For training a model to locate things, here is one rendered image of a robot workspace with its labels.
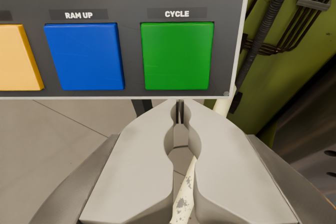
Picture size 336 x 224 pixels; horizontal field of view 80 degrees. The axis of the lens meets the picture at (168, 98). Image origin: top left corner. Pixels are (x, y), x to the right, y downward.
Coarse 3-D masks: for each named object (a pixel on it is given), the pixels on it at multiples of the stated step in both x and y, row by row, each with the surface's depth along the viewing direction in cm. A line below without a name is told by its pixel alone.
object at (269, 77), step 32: (288, 0) 40; (256, 32) 49; (288, 32) 46; (320, 32) 42; (256, 64) 57; (288, 64) 52; (320, 64) 48; (256, 96) 68; (288, 96) 61; (256, 128) 84
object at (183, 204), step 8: (232, 96) 63; (216, 104) 62; (224, 104) 61; (224, 112) 60; (192, 160) 54; (192, 168) 52; (192, 176) 50; (184, 184) 50; (192, 184) 50; (184, 192) 49; (192, 192) 49; (176, 200) 49; (184, 200) 48; (192, 200) 48; (176, 208) 47; (184, 208) 47; (176, 216) 46; (184, 216) 46
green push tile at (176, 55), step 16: (144, 32) 21; (160, 32) 21; (176, 32) 21; (192, 32) 20; (208, 32) 20; (144, 48) 21; (160, 48) 21; (176, 48) 21; (192, 48) 21; (208, 48) 21; (144, 64) 22; (160, 64) 22; (176, 64) 22; (192, 64) 22; (208, 64) 22; (144, 80) 23; (160, 80) 23; (176, 80) 23; (192, 80) 23; (208, 80) 23
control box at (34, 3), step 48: (0, 0) 20; (48, 0) 20; (96, 0) 20; (144, 0) 20; (192, 0) 20; (240, 0) 20; (48, 48) 22; (0, 96) 26; (48, 96) 25; (96, 96) 25; (144, 96) 25; (192, 96) 25
